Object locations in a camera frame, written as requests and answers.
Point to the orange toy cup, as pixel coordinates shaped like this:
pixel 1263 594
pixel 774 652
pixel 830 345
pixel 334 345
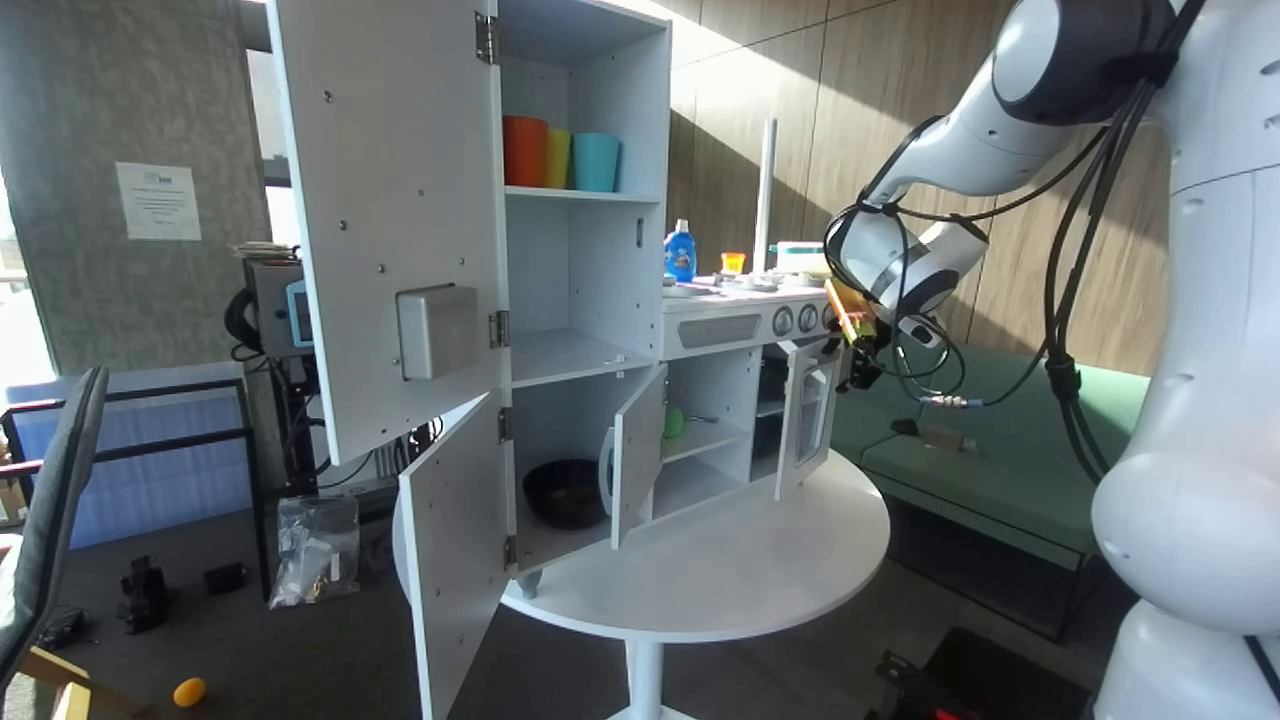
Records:
pixel 524 148

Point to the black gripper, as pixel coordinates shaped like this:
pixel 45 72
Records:
pixel 867 349

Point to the black equipment rack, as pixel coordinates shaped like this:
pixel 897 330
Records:
pixel 292 463

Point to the black toy pan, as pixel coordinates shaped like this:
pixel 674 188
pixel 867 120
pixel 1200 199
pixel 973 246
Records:
pixel 564 494

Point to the blue soap bottle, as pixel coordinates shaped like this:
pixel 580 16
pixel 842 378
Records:
pixel 682 253

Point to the yellow ball on floor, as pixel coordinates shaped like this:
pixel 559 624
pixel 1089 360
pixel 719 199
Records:
pixel 190 692

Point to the green toy item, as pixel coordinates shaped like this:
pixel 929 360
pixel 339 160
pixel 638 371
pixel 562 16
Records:
pixel 674 425

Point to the white round table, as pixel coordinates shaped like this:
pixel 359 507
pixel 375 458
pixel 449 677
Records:
pixel 734 571

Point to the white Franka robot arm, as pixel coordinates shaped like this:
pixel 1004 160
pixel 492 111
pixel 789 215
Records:
pixel 1191 513

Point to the green bench sofa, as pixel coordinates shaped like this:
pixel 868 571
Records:
pixel 973 442

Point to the paper notice on wall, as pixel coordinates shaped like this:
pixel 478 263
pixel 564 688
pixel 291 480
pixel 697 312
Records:
pixel 156 200

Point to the green white pot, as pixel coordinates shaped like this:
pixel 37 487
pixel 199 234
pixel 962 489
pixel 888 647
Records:
pixel 798 256

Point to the grey machine with screen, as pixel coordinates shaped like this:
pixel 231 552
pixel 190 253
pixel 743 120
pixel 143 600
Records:
pixel 276 301

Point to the white faucet pole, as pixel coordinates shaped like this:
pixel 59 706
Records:
pixel 766 169

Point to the clear plastic bag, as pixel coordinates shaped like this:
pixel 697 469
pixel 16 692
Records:
pixel 318 548

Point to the orange small cup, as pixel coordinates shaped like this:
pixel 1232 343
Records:
pixel 734 263

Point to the teal toy cup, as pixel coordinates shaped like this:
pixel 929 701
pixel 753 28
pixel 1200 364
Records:
pixel 596 160

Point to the white oven door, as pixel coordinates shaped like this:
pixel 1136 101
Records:
pixel 805 415

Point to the white toy kitchen cabinet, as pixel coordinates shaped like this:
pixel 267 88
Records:
pixel 590 301

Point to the yellow toy cup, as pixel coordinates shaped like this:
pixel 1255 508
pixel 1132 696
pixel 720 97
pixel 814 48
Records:
pixel 559 148

